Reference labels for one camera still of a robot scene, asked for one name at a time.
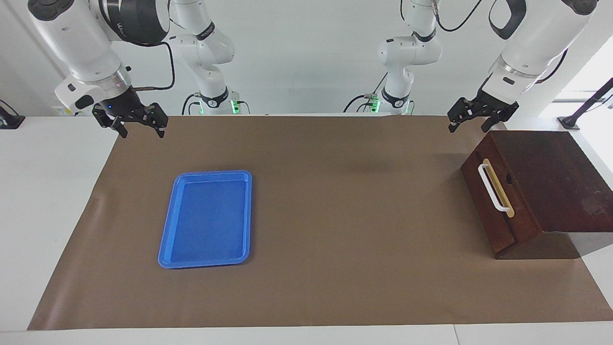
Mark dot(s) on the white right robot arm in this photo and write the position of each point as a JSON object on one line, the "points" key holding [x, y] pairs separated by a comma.
{"points": [[72, 43]]}

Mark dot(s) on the brown table mat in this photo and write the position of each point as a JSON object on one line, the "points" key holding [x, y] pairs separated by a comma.
{"points": [[335, 239]]}

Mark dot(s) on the blue plastic tray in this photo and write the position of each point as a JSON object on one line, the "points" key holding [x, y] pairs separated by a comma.
{"points": [[206, 220]]}

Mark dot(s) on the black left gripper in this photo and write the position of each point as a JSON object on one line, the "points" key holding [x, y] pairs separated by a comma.
{"points": [[493, 104]]}

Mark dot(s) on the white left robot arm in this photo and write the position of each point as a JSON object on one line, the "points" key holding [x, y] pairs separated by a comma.
{"points": [[527, 52]]}

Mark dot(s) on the dark wooden drawer cabinet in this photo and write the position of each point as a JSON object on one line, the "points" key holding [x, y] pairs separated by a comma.
{"points": [[550, 182]]}

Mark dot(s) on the black camera stand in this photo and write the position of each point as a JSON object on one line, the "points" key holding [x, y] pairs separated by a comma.
{"points": [[570, 122]]}

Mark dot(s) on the black clamp mount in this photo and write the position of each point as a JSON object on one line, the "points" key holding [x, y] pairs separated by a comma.
{"points": [[9, 120]]}

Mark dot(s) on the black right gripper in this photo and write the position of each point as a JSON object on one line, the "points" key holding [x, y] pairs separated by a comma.
{"points": [[123, 106]]}

